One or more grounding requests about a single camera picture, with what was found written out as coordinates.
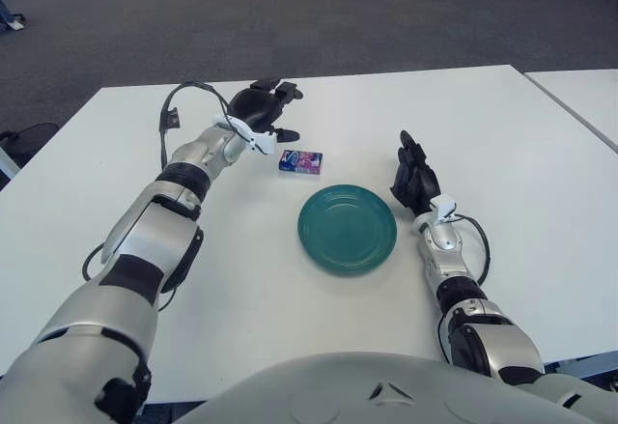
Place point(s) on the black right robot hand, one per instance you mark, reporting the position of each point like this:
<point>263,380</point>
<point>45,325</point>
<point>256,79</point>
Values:
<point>417,185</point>

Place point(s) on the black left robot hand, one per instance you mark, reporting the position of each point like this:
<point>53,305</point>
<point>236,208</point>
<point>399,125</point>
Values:
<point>253,105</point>

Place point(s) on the blue purple gum box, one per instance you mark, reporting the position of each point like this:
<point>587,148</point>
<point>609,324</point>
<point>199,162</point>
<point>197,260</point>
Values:
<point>301,163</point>

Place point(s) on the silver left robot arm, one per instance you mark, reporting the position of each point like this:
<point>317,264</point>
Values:
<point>145,231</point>

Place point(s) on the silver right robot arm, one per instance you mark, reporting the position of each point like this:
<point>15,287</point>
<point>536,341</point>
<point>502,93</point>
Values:
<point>446,240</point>

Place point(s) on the teal green round plate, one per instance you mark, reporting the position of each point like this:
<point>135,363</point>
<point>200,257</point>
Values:
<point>347,231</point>

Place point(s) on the grey robot torso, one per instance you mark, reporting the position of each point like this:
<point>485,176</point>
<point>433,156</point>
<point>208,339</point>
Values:
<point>338,395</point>

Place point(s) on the white table leg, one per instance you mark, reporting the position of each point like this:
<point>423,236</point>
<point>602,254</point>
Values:
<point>7,163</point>

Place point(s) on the person leg in jeans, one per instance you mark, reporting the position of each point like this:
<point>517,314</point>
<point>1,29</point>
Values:
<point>5,11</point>

